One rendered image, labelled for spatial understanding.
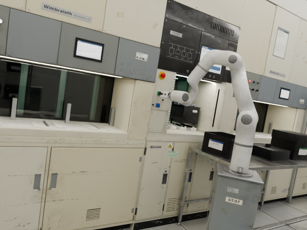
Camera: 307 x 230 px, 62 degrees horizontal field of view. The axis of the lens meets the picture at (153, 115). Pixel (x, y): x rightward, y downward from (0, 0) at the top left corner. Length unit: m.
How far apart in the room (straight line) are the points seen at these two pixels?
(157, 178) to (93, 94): 0.94
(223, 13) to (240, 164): 1.43
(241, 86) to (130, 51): 0.84
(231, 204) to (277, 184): 2.01
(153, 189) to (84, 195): 0.62
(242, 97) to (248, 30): 1.23
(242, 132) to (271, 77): 1.55
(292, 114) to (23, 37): 3.19
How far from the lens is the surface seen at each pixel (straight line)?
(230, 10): 2.65
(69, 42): 1.81
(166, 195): 2.43
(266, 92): 3.10
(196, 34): 2.34
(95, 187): 2.05
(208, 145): 2.24
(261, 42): 3.02
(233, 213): 1.79
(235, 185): 1.72
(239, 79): 1.76
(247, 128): 1.69
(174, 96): 1.86
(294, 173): 3.94
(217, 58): 1.79
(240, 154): 1.75
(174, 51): 2.18
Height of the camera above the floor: 1.20
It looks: 5 degrees down
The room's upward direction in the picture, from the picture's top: 9 degrees clockwise
